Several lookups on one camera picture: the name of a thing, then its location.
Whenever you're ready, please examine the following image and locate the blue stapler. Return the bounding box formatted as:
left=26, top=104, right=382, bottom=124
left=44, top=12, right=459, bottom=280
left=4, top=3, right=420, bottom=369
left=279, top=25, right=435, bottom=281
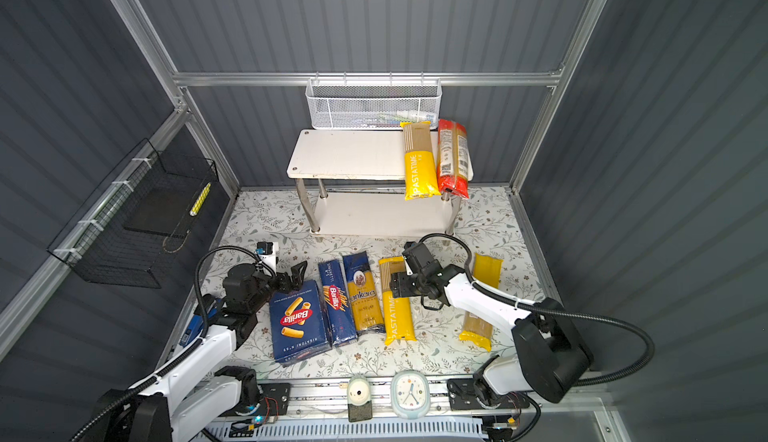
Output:
left=179, top=294, right=222, bottom=348

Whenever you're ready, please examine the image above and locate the yellow green marker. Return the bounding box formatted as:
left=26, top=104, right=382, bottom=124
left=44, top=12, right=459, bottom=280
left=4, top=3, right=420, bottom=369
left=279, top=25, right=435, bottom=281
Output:
left=189, top=183, right=211, bottom=217

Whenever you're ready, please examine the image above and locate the black wire basket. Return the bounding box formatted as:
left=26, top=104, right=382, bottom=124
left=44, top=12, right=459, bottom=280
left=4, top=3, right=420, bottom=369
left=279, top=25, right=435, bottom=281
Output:
left=48, top=143, right=218, bottom=289

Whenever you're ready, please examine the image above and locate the red spaghetti bag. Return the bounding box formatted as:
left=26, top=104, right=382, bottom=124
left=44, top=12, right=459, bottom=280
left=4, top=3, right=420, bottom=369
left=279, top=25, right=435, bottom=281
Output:
left=438, top=119, right=470, bottom=200

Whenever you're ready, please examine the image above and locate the white two-tier shelf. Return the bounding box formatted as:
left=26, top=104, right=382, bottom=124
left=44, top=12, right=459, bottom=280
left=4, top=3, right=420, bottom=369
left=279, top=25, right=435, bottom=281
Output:
left=287, top=130, right=462, bottom=239

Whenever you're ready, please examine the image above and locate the round white timer device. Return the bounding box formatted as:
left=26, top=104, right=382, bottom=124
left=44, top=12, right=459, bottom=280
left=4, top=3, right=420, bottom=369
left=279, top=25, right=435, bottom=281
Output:
left=347, top=375, right=373, bottom=423

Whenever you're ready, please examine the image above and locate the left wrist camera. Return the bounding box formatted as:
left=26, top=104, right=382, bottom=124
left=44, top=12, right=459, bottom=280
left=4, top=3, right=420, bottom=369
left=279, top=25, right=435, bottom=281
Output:
left=256, top=242, right=278, bottom=270

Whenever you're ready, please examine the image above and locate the large blue Barilla pasta box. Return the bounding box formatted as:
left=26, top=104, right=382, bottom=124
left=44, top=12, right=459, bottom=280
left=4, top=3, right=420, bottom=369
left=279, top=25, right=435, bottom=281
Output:
left=269, top=280, right=331, bottom=366

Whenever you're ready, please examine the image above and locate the blue yellow spaghetti bag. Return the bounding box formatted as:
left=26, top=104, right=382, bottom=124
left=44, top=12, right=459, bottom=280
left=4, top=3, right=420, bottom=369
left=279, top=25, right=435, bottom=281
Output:
left=342, top=252, right=385, bottom=335

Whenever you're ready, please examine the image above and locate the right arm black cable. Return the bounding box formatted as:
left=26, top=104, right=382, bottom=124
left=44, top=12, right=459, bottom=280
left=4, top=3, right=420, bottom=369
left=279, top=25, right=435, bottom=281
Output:
left=419, top=233, right=656, bottom=388

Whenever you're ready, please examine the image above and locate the white tube in basket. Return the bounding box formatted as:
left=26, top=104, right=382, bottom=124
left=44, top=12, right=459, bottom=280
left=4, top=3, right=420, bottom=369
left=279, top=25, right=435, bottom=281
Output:
left=395, top=110, right=438, bottom=124

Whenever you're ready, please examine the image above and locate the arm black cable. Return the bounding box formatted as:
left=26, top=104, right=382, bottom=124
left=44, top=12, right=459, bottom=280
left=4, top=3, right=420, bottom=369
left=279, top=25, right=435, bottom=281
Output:
left=419, top=233, right=656, bottom=388
left=68, top=245, right=268, bottom=442

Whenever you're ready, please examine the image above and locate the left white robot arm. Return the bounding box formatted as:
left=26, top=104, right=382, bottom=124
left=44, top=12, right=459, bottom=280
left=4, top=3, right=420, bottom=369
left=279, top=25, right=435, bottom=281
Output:
left=72, top=262, right=307, bottom=441

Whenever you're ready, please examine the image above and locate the yellow Pastatime spaghetti bag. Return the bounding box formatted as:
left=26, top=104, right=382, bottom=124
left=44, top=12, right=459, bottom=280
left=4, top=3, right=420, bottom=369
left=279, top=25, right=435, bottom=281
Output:
left=379, top=257, right=416, bottom=347
left=401, top=122, right=440, bottom=201

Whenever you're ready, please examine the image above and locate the narrow blue Barilla spaghetti box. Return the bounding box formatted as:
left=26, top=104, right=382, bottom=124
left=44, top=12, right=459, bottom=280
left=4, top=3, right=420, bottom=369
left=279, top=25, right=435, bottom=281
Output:
left=318, top=260, right=357, bottom=346

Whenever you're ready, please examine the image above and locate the yellow spaghetti bag back side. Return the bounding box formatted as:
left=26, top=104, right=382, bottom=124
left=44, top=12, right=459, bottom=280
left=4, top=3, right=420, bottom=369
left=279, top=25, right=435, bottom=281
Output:
left=458, top=255, right=503, bottom=352

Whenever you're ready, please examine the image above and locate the white analog clock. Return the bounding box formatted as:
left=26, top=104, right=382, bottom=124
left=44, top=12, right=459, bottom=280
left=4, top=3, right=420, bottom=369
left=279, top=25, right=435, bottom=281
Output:
left=390, top=370, right=431, bottom=420

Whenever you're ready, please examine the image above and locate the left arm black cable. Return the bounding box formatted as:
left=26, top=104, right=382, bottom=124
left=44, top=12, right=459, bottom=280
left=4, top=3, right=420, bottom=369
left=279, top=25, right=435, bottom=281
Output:
left=68, top=245, right=268, bottom=442

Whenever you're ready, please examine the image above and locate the white wire mesh basket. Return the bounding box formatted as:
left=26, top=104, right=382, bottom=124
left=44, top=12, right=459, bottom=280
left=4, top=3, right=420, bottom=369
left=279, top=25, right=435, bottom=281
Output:
left=305, top=82, right=443, bottom=131

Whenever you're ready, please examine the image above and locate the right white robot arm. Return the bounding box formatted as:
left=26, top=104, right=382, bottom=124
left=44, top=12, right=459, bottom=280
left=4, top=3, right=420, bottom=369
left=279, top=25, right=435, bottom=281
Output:
left=390, top=242, right=593, bottom=406

